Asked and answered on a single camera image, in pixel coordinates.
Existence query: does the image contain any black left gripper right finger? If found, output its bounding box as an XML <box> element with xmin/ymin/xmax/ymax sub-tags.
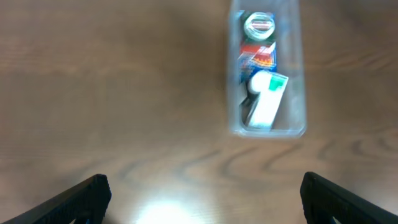
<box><xmin>300</xmin><ymin>172</ymin><xmax>397</xmax><ymax>224</ymax></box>

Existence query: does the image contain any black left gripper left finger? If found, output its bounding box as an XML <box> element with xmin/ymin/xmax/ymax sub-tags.
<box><xmin>4</xmin><ymin>174</ymin><xmax>111</xmax><ymax>224</ymax></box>

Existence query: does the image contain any dark bottle white cap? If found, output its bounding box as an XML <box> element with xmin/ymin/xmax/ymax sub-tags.
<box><xmin>241</xmin><ymin>70</ymin><xmax>274</xmax><ymax>122</ymax></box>

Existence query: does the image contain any blue Kool Fever box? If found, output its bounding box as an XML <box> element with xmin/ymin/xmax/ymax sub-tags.
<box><xmin>238</xmin><ymin>10</ymin><xmax>277</xmax><ymax>82</ymax></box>

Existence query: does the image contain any red medicine box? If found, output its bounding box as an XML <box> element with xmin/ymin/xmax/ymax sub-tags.
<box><xmin>239</xmin><ymin>42</ymin><xmax>277</xmax><ymax>69</ymax></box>

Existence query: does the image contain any green round tin box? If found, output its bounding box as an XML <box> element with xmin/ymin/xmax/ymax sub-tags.
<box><xmin>239</xmin><ymin>11</ymin><xmax>276</xmax><ymax>43</ymax></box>

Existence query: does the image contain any clear plastic container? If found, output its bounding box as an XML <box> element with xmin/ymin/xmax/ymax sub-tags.
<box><xmin>226</xmin><ymin>1</ymin><xmax>307</xmax><ymax>138</ymax></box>

